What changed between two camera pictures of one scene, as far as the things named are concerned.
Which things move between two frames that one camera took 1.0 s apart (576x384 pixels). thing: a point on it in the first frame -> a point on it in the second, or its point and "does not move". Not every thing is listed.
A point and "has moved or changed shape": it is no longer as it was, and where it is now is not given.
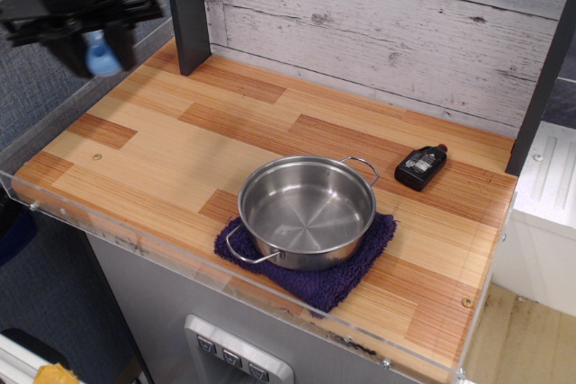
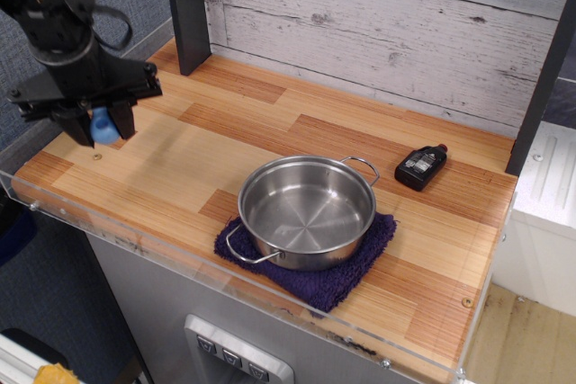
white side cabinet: (536, 254) does not move
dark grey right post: (533, 118) does not move
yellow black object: (55, 374) does not move
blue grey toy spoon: (101, 59) has moved or changed shape
